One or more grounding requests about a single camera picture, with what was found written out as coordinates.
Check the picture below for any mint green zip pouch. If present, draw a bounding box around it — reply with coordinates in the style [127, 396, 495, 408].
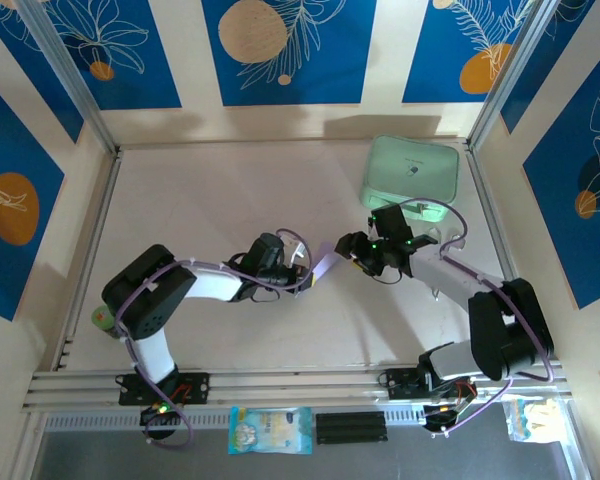
[359, 134, 461, 224]

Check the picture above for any blue snack packet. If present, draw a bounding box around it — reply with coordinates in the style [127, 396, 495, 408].
[228, 405, 314, 456]

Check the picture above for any black ridged block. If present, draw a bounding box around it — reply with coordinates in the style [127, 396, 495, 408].
[314, 412, 389, 446]

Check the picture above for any black controller board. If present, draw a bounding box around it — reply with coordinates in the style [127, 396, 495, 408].
[423, 403, 464, 435]
[139, 402, 182, 427]

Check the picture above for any green round container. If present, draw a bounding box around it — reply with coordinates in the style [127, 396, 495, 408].
[89, 305, 119, 338]

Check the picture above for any clear bag with yellow contents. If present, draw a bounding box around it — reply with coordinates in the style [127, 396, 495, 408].
[502, 394, 566, 444]

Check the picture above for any thin black cable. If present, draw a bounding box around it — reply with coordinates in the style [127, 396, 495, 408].
[248, 287, 282, 305]
[373, 264, 405, 284]

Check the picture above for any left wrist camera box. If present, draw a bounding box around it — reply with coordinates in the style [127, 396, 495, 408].
[244, 232, 307, 270]

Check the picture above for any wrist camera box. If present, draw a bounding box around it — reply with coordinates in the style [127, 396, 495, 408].
[244, 232, 307, 270]
[368, 203, 414, 242]

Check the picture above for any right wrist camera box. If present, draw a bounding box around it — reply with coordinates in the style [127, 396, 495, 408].
[368, 203, 414, 242]

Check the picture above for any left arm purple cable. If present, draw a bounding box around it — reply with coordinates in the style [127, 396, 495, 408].
[113, 227, 312, 449]

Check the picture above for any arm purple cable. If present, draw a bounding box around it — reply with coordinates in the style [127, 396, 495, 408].
[402, 198, 556, 436]
[113, 227, 312, 449]

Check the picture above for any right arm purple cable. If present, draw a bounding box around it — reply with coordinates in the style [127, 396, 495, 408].
[402, 198, 556, 436]

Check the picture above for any long aluminium frame rail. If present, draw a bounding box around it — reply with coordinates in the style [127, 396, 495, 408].
[22, 362, 574, 414]

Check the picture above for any aluminium side rail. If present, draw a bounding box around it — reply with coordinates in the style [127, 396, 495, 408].
[464, 142, 546, 361]
[52, 149, 124, 371]

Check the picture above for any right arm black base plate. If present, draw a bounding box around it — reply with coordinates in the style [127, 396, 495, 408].
[385, 367, 476, 401]

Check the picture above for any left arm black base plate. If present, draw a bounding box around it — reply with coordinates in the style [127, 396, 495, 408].
[118, 372, 211, 406]

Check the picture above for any blue floral wall panel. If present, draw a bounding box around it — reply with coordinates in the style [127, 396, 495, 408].
[0, 69, 67, 322]
[401, 0, 549, 105]
[42, 0, 184, 112]
[201, 0, 377, 107]
[0, 0, 86, 145]
[522, 47, 600, 311]

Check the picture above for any grey slotted cable duct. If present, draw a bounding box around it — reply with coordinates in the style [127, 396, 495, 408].
[42, 405, 431, 432]

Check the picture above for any aluminium frame post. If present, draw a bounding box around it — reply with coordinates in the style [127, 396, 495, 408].
[467, 0, 564, 151]
[17, 0, 121, 154]

